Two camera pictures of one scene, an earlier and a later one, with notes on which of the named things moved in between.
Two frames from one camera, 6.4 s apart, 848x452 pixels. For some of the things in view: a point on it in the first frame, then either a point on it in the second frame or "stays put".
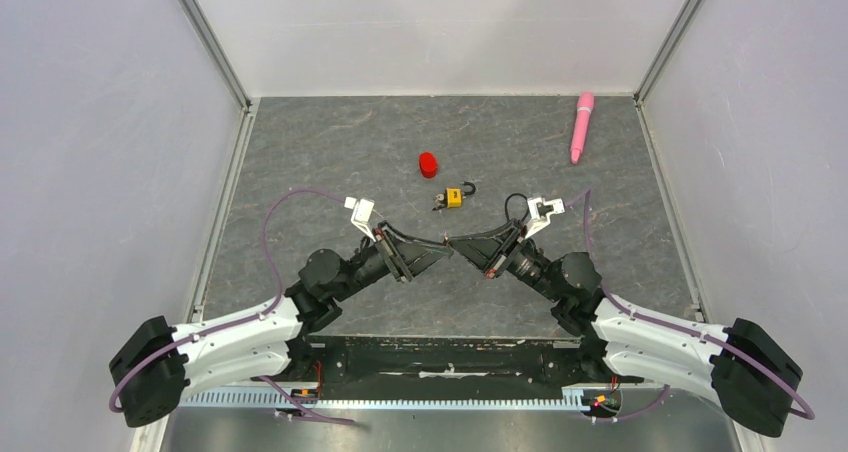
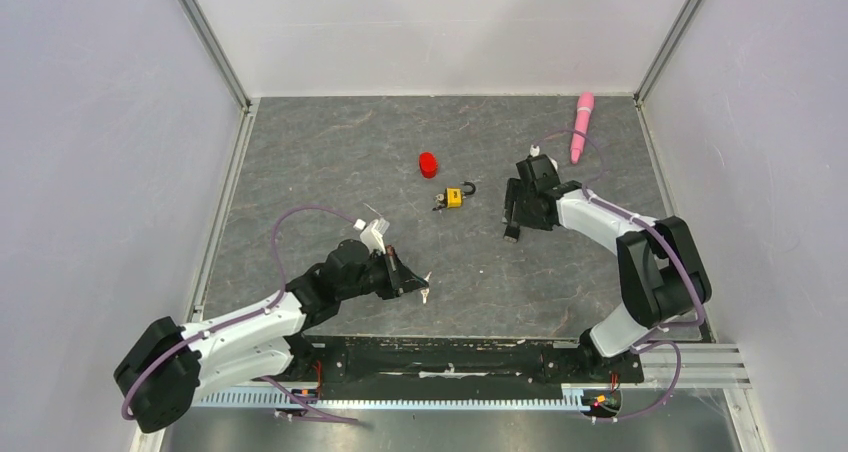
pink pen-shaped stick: (585, 107) stays put
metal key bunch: (439, 202) stays put
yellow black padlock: (454, 195) stays put
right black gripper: (492, 250) -> (514, 211)
